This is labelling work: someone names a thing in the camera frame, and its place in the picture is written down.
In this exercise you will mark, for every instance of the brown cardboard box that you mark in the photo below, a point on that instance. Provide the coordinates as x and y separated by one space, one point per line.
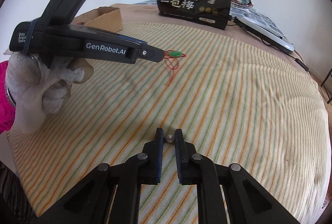
105 18

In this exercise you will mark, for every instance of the black snack bag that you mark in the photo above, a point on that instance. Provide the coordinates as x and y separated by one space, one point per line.
214 13

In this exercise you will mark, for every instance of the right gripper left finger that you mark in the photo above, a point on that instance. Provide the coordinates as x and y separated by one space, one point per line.
110 194

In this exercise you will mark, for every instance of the brown bed blanket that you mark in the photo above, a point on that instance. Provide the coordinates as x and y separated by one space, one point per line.
150 13

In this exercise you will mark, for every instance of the white ring light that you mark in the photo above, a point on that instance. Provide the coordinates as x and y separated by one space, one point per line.
270 36

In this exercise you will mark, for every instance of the white gloved left hand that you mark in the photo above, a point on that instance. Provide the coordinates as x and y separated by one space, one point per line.
37 90

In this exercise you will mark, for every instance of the striped yellow cloth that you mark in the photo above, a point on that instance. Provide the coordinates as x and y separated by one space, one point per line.
236 103

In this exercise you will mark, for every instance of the pink sleeve forearm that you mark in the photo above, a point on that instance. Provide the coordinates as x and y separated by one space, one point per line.
7 107

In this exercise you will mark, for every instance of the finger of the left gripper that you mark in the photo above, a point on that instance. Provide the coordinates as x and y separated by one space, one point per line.
148 53
81 36

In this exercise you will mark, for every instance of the small pearl earring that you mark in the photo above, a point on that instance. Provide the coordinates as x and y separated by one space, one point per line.
170 138

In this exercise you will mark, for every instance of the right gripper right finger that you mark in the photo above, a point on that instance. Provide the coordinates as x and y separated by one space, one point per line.
226 194

